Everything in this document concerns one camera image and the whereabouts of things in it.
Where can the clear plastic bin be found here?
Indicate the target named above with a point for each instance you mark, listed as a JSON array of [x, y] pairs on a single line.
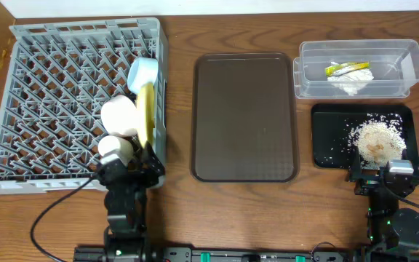
[[394, 63]]

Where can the white cup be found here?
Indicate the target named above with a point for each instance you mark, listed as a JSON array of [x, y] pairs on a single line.
[[115, 148]]

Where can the brown serving tray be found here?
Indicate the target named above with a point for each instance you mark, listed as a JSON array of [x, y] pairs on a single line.
[[244, 127]]

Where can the grey dishwasher rack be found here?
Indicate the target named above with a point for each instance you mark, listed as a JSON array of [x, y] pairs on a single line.
[[60, 75]]

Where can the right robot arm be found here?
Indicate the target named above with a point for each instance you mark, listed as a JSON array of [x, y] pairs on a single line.
[[393, 231]]

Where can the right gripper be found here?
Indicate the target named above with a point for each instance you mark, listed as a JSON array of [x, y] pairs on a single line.
[[393, 177]]

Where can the yellow plate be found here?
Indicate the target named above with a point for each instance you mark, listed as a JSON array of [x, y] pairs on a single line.
[[145, 114]]

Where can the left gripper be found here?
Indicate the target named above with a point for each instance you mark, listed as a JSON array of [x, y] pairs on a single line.
[[130, 175]]

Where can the light blue bowl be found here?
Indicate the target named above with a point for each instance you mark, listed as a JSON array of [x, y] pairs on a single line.
[[142, 71]]

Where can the white napkin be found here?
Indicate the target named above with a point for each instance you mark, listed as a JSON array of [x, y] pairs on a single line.
[[352, 82]]

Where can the black tray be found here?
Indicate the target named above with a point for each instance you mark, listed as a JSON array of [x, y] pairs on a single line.
[[334, 130]]

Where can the pink bowl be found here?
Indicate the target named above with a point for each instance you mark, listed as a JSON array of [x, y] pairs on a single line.
[[118, 116]]

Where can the green yellow snack wrapper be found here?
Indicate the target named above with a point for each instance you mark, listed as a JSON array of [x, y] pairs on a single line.
[[344, 68]]

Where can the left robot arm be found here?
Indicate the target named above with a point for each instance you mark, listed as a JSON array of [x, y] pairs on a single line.
[[126, 203]]

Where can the spilled rice food waste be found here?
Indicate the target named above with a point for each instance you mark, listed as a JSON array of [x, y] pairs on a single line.
[[378, 143]]

